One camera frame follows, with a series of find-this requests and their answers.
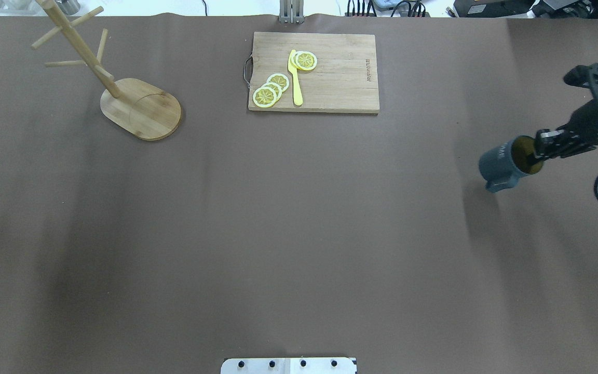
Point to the wooden cutting board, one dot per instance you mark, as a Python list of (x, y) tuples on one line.
[(344, 81)]

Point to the metal weight cylinder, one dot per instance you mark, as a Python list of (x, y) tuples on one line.
[(69, 7)]

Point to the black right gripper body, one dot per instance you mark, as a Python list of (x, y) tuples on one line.
[(594, 123)]

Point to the lemon slice by knife tip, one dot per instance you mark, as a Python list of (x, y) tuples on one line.
[(304, 60)]

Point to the lemon slice middle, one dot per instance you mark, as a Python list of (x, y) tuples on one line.
[(277, 89)]

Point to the lemon slice back of stack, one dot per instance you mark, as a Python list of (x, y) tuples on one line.
[(280, 80)]

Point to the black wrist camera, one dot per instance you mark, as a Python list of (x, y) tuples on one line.
[(584, 77)]

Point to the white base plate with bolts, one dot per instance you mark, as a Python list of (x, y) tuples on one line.
[(290, 365)]

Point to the bamboo mug tree rack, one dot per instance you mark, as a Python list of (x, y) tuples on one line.
[(144, 110)]

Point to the aluminium frame post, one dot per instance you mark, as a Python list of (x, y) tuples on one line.
[(291, 12)]

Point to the lemon slice front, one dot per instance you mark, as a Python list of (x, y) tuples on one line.
[(263, 97)]

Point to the blue mug yellow inside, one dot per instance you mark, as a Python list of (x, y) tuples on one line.
[(502, 167)]

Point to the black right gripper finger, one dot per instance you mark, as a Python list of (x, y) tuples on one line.
[(552, 144)]

